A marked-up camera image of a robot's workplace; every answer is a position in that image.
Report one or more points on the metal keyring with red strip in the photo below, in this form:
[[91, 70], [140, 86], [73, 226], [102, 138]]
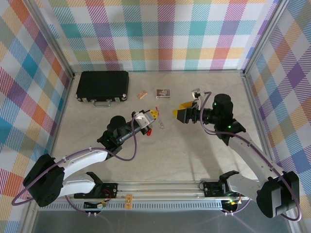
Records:
[[158, 111]]

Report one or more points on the silver key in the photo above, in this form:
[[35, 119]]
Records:
[[160, 122], [162, 125]]

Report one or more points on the red capped key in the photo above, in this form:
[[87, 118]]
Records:
[[149, 132]]

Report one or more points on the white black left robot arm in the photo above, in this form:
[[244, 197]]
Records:
[[82, 160]]

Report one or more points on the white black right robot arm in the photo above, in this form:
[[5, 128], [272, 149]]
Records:
[[252, 155]]

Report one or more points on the playing card box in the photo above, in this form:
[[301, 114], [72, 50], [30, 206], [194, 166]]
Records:
[[163, 93]]

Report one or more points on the small wooden block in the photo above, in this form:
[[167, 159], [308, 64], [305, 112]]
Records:
[[142, 94]]

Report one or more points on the small wooden tag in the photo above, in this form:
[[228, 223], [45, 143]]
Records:
[[128, 201]]

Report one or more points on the small green circuit connector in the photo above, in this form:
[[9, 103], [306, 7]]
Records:
[[230, 202], [100, 205]]

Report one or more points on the grey metal front panel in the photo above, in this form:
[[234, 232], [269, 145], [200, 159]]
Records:
[[158, 222]]

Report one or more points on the aluminium side frame rail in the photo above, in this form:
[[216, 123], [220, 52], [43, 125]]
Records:
[[256, 109], [62, 109]]

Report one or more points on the aluminium back frame rail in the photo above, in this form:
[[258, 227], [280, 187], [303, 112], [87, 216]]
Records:
[[158, 71]]

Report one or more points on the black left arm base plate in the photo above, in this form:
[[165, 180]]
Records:
[[110, 191]]

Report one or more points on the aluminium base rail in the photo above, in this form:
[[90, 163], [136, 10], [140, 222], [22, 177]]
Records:
[[158, 189]]

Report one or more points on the aluminium frame post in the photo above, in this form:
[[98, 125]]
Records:
[[263, 36], [56, 43]]

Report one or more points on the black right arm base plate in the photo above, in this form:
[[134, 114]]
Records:
[[211, 190]]

